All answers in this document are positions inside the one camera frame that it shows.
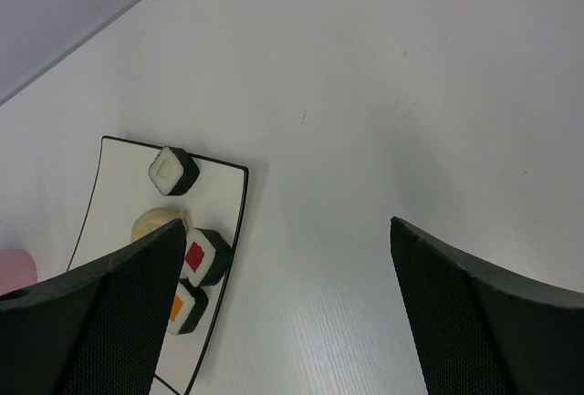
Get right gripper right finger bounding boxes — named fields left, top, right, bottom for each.
left=391, top=217, right=583, bottom=394

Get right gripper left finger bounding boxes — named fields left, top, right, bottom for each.
left=1, top=220, right=186, bottom=394

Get sushi roll orange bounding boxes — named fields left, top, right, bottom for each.
left=167, top=280, right=209, bottom=336

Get beige bun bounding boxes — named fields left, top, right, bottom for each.
left=130, top=208, right=189, bottom=243

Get sushi roll red centre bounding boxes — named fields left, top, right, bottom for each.
left=180, top=228, right=235, bottom=287

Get sushi roll white centre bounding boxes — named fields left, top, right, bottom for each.
left=148, top=146, right=200, bottom=196

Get pink cylindrical lunch container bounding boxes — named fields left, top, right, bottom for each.
left=0, top=249, right=37, bottom=295

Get white square plate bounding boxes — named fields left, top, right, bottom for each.
left=68, top=136, right=249, bottom=394

